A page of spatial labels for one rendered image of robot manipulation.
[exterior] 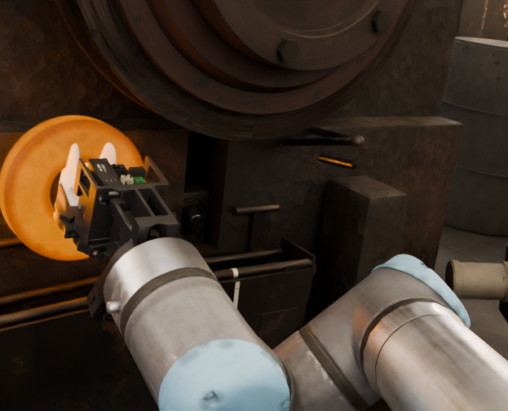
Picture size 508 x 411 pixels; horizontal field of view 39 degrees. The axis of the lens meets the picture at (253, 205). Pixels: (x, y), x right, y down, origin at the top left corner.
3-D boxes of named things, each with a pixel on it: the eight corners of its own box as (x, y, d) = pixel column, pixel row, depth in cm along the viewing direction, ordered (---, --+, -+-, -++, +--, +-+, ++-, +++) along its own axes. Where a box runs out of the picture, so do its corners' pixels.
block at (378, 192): (299, 321, 111) (321, 174, 104) (339, 313, 116) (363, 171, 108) (342, 355, 103) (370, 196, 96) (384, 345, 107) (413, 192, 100)
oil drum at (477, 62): (394, 203, 377) (426, 30, 350) (470, 195, 409) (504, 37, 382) (482, 243, 331) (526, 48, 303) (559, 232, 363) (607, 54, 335)
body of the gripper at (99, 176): (148, 151, 70) (201, 223, 62) (134, 222, 74) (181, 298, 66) (72, 153, 66) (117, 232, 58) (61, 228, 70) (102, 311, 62)
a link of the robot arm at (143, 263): (207, 339, 64) (103, 359, 59) (184, 303, 67) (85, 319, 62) (231, 261, 59) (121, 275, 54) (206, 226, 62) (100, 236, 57)
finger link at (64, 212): (90, 179, 74) (119, 228, 68) (87, 193, 75) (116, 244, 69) (45, 182, 71) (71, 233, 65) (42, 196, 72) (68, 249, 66)
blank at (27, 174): (-13, 126, 72) (-4, 133, 69) (129, 105, 80) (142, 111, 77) (7, 266, 77) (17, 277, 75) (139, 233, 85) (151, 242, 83)
